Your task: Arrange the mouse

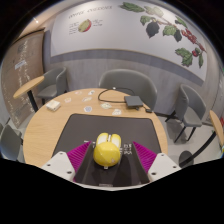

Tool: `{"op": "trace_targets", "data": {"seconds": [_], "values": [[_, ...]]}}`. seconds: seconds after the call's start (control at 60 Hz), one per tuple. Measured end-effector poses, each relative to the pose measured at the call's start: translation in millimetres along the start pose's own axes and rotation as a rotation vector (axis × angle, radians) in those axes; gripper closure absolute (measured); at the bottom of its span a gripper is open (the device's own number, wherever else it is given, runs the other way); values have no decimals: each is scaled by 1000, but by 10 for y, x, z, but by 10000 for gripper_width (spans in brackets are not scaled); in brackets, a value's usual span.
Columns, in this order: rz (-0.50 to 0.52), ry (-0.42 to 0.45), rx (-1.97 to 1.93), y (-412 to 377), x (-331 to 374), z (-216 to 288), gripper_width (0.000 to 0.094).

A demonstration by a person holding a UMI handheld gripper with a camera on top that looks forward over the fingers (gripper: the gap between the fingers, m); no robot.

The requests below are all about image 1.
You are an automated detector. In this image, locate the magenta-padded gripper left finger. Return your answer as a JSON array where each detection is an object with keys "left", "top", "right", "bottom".
[{"left": 40, "top": 141, "right": 96, "bottom": 185}]

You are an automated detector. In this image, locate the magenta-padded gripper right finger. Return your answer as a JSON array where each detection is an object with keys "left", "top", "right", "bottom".
[{"left": 128, "top": 141, "right": 183, "bottom": 185}]

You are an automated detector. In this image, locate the yellow rabbit-eared computer mouse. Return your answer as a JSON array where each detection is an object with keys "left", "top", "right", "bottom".
[{"left": 92, "top": 132, "right": 122, "bottom": 169}]

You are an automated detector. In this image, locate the black rectangular mouse pad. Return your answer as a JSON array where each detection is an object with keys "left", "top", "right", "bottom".
[{"left": 51, "top": 113, "right": 163, "bottom": 188}]

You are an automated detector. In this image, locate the grey upholstered chair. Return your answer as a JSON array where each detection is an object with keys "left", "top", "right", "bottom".
[
  {"left": 0, "top": 123, "right": 24, "bottom": 163},
  {"left": 98, "top": 68, "right": 158, "bottom": 111},
  {"left": 35, "top": 67, "right": 69, "bottom": 105},
  {"left": 164, "top": 83, "right": 208, "bottom": 144}
]

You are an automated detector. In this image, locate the white tissue pack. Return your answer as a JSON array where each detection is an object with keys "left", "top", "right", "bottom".
[{"left": 45, "top": 99, "right": 62, "bottom": 112}]

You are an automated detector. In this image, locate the small black flat box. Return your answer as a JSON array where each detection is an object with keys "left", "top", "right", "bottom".
[{"left": 123, "top": 95, "right": 144, "bottom": 109}]

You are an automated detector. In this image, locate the black looped cable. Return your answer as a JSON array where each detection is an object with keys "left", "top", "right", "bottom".
[{"left": 97, "top": 87, "right": 136, "bottom": 104}]

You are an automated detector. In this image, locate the light wood wall panel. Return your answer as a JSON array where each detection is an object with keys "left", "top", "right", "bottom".
[{"left": 1, "top": 31, "right": 46, "bottom": 128}]

